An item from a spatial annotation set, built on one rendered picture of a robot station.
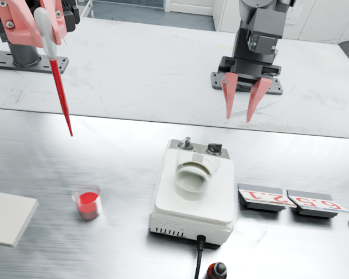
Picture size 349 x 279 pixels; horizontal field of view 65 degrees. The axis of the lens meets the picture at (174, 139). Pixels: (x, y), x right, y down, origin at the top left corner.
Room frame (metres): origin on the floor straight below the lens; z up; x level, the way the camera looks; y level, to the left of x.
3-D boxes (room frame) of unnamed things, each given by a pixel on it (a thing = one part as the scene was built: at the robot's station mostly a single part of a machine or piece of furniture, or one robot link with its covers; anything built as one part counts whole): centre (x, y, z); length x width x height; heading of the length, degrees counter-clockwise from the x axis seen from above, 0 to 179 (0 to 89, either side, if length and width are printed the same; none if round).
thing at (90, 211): (0.22, 0.13, 0.93); 0.04 x 0.04 x 0.06
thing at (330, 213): (0.30, -0.29, 0.92); 0.09 x 0.06 x 0.04; 92
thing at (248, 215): (0.23, -0.16, 0.91); 0.06 x 0.06 x 0.02
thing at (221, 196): (0.25, -0.05, 0.98); 0.12 x 0.12 x 0.01; 88
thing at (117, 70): (0.71, 0.03, 0.45); 1.20 x 0.48 x 0.90; 96
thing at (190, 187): (0.24, -0.04, 1.03); 0.07 x 0.06 x 0.08; 36
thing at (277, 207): (0.29, -0.19, 0.92); 0.09 x 0.06 x 0.04; 92
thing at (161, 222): (0.28, -0.05, 0.94); 0.22 x 0.13 x 0.08; 178
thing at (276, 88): (0.67, -0.18, 0.94); 0.20 x 0.07 x 0.08; 96
